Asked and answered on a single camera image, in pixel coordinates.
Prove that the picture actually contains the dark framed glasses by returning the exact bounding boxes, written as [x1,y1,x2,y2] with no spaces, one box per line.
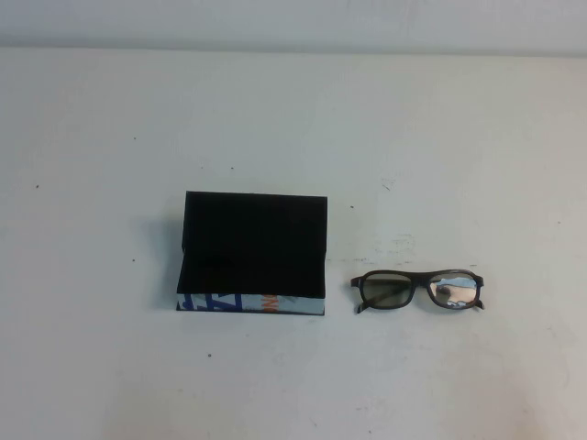
[349,269,486,315]

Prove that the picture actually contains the black glasses case printed side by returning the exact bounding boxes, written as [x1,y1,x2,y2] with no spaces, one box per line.
[175,191,329,318]

